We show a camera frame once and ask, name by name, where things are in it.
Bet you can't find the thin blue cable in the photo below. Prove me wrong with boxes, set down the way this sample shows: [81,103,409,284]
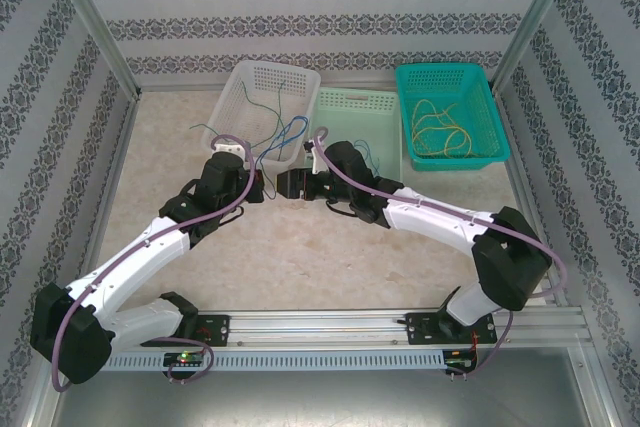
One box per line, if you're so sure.
[353,138,382,176]
[253,115,310,166]

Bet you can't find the thin green cable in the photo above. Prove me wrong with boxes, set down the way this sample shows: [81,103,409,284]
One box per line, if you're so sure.
[191,122,241,148]
[243,77,289,161]

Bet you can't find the thin yellow cable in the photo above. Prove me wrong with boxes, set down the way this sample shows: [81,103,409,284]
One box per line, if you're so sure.
[410,111,475,159]
[410,98,474,158]

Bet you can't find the light green plastic basket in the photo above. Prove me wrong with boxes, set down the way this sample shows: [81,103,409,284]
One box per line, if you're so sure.
[309,86,405,183]

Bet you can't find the white perforated plastic basket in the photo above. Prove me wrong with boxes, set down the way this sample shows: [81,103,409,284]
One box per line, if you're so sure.
[199,59,322,168]

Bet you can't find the teal perforated plastic basket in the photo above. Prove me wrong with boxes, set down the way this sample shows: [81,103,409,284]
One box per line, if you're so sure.
[394,62,511,172]

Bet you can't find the grey metal sheet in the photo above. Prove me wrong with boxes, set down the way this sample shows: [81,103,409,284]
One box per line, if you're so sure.
[49,371,601,427]

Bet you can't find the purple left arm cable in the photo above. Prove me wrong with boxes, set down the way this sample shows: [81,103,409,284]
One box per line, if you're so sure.
[51,133,261,392]

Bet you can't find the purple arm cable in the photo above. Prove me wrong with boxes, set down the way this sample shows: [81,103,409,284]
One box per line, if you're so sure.
[312,125,568,384]
[51,133,261,392]

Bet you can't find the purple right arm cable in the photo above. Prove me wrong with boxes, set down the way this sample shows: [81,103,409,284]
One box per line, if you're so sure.
[312,125,568,384]

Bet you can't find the aluminium frame side rail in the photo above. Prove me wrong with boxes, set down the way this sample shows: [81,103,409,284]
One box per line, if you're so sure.
[492,89,591,313]
[74,90,144,293]

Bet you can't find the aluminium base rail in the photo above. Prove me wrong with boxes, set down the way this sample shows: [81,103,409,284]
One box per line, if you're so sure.
[107,309,587,348]

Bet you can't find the slotted grey cable duct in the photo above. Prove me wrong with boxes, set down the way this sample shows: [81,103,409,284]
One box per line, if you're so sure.
[107,349,446,373]

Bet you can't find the aluminium frame post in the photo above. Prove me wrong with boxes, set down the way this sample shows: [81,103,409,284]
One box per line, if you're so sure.
[39,0,143,98]
[491,0,585,93]

